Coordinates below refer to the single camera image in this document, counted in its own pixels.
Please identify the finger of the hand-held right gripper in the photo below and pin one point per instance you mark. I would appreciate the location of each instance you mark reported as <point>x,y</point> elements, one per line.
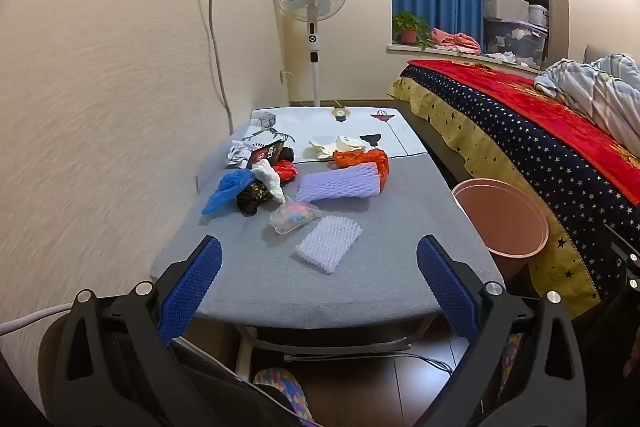
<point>627,269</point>

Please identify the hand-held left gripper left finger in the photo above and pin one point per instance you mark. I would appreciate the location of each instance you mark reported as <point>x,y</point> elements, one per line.
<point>192,287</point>

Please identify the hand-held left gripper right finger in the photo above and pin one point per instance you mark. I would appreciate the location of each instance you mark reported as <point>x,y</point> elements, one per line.
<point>447,287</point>

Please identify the pink plastic bin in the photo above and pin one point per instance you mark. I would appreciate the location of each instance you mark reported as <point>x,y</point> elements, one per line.
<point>500,219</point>

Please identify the blue plastic bag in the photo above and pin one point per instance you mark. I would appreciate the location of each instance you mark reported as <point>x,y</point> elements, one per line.
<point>225,192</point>

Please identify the black gold patterned packet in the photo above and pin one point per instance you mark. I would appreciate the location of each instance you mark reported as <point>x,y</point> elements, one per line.
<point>252,197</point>

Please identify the clear bag with colourful bits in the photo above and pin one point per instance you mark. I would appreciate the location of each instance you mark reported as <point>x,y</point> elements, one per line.
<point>295,217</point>

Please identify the white foam net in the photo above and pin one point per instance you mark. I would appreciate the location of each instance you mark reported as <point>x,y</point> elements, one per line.
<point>327,244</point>

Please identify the printed paper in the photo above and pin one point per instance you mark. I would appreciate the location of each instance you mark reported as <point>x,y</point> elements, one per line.
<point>237,154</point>

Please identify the red plastic wrapper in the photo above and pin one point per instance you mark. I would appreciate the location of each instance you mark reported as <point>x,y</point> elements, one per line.
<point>286,172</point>

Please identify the purple foam net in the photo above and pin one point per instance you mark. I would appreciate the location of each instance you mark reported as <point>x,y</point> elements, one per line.
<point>335,184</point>

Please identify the white tissue paper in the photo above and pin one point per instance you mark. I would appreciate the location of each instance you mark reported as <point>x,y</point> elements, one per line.
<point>332,147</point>

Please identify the colourful patterned cloth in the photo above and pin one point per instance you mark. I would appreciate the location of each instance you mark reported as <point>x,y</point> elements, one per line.
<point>280,387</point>

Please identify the striped blue duvet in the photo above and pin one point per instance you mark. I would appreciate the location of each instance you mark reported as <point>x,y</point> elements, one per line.
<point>595,87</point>

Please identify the white printed table cloth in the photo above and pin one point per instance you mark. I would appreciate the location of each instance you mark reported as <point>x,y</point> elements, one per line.
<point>320,122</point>

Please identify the white cloth on sill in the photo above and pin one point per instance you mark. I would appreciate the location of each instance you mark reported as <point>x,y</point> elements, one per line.
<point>502,57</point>

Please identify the pink crumpled cloth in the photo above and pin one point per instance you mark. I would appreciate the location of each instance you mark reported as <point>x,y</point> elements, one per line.
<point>452,41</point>

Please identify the clear plastic storage box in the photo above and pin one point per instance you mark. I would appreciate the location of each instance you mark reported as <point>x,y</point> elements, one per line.
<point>510,42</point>

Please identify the potted green plant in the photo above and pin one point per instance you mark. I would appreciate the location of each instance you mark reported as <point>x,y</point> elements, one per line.
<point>407,29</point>

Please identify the white lidded container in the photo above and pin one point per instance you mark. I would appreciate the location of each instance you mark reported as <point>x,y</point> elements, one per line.
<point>538,16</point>

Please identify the beige box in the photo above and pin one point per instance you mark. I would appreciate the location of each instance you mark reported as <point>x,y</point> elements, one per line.
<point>502,4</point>

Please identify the grey table frame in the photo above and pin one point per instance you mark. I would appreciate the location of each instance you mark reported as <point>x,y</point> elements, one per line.
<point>325,344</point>

